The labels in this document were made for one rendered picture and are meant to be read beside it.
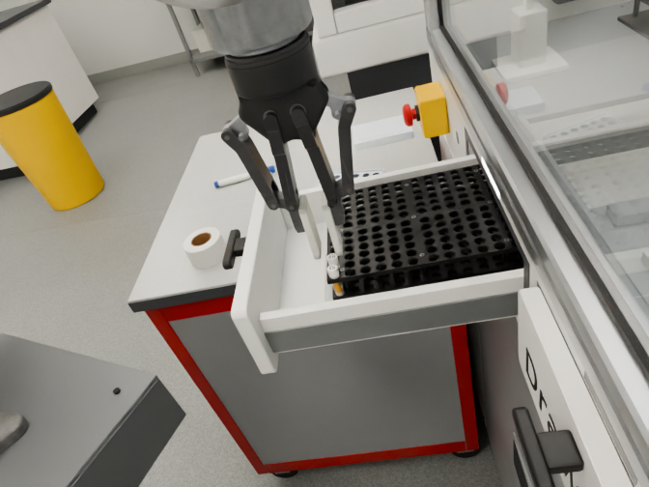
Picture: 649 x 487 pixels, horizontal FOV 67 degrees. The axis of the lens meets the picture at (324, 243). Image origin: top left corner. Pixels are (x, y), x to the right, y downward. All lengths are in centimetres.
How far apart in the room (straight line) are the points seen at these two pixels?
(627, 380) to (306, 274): 44
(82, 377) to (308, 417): 60
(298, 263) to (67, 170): 259
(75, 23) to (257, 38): 519
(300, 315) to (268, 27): 30
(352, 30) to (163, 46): 404
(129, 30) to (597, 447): 520
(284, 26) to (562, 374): 34
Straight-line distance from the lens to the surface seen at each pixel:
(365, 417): 117
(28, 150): 316
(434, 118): 89
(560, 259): 42
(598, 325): 38
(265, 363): 59
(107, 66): 560
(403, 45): 137
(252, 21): 41
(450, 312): 56
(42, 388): 74
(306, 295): 65
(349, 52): 137
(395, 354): 99
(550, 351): 44
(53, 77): 444
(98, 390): 67
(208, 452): 163
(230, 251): 64
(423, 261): 56
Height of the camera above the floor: 128
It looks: 38 degrees down
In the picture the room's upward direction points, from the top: 18 degrees counter-clockwise
